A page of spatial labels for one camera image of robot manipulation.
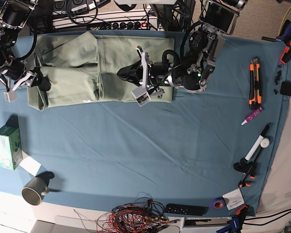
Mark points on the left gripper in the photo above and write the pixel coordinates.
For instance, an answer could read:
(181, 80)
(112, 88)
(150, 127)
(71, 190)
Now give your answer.
(158, 75)

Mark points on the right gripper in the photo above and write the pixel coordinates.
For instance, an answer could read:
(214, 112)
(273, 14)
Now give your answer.
(16, 69)

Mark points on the light green T-shirt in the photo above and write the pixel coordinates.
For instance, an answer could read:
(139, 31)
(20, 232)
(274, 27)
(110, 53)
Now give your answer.
(83, 68)

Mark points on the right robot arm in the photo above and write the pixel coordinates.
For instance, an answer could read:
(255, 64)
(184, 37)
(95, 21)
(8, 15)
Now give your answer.
(13, 17)

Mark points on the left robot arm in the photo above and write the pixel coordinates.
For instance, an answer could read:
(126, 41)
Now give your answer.
(194, 64)

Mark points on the white power strip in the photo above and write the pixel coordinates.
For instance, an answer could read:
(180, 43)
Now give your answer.
(136, 20)

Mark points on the green tissue box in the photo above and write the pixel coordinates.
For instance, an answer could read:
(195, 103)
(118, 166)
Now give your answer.
(10, 147)

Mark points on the white paper sheet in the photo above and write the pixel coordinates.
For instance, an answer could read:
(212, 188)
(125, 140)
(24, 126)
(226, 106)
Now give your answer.
(30, 165)

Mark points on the grey ceramic mug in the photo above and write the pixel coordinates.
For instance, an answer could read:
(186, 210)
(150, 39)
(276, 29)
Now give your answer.
(34, 191)

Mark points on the blue table cloth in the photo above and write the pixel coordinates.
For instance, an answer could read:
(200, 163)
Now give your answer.
(111, 153)

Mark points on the orange black utility knife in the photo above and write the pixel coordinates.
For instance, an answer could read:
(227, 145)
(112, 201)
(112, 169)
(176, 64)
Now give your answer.
(255, 97)

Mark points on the purple glue tube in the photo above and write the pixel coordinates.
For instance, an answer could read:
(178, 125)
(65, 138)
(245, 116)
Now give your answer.
(252, 115)

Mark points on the black remote control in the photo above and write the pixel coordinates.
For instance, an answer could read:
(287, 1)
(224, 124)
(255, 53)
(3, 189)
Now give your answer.
(185, 209)

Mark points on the white black marker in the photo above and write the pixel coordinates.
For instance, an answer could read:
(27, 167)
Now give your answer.
(257, 143)

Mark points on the black orange bar clamp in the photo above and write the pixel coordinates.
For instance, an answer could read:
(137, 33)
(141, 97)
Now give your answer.
(248, 169)

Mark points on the white round cap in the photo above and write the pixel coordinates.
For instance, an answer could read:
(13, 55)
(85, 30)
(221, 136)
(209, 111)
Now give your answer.
(265, 142)

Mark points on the black square box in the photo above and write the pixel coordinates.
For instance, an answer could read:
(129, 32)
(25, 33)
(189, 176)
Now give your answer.
(285, 88)

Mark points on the purple tape roll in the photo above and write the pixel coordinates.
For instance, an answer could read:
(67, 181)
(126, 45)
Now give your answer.
(218, 203)

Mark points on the white paper card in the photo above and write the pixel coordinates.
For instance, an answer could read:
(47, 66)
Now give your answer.
(233, 199)

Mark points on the blue orange spring clamp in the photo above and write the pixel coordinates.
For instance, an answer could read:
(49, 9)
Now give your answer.
(236, 224)

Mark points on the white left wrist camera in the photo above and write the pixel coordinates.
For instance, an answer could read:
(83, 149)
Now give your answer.
(141, 93)

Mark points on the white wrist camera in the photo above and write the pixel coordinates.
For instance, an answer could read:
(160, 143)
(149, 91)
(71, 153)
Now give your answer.
(141, 93)
(26, 79)

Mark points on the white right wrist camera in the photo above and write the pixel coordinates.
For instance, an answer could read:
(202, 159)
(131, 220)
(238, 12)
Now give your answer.
(26, 79)

